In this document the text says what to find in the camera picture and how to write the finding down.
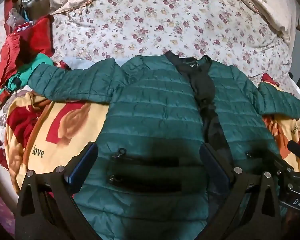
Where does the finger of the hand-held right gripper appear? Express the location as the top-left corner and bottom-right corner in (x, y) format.
(287, 140), (300, 161)

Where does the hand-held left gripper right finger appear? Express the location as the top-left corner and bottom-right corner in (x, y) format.
(197, 143), (282, 240)

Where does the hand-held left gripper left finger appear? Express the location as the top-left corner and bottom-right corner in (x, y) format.
(15, 142), (101, 240)

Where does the dark green puffer jacket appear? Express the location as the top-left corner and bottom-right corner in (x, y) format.
(27, 50), (300, 240)

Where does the yellow red printed blanket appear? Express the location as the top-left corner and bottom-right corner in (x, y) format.
(0, 60), (300, 195)

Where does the grey sweater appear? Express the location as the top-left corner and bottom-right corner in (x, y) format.
(62, 57), (100, 71)

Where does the bright green garment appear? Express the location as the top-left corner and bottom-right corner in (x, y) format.
(5, 53), (54, 93)

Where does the red garment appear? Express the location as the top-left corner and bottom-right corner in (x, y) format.
(0, 15), (54, 90)

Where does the floral bed sheet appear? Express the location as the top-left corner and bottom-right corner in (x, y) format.
(50, 0), (300, 95)

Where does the clear plastic bag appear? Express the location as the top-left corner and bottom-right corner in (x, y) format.
(8, 8), (24, 26)

